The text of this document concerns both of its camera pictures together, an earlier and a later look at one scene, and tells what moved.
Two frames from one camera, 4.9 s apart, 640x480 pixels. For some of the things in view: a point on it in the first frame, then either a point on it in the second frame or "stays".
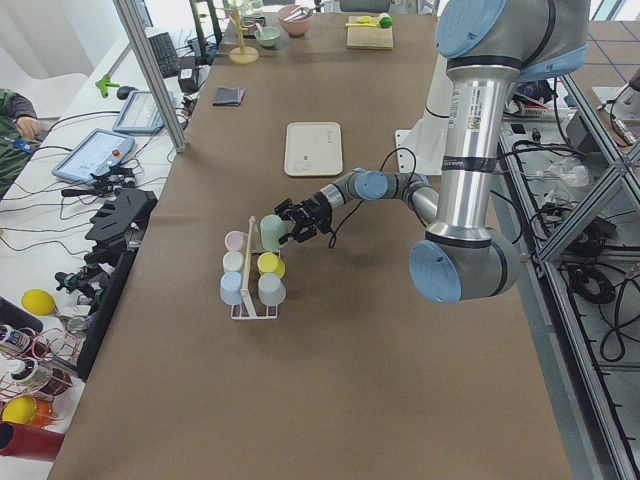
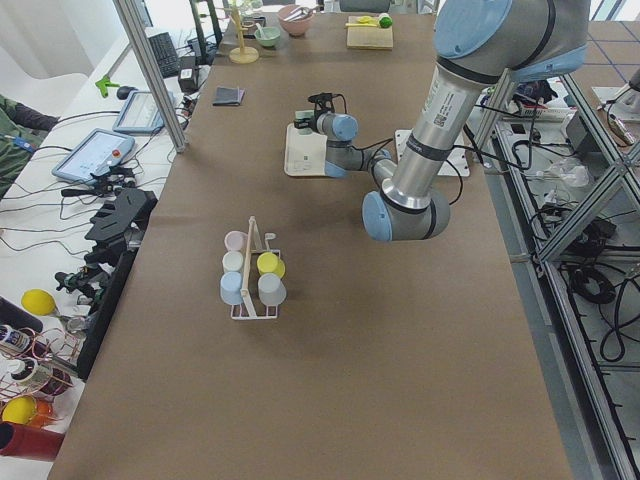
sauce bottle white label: (15, 339) stays
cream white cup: (233, 261) stays
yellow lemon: (37, 302) stays
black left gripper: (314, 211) -> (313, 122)
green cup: (272, 229) -> (301, 122)
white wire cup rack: (245, 289) stays
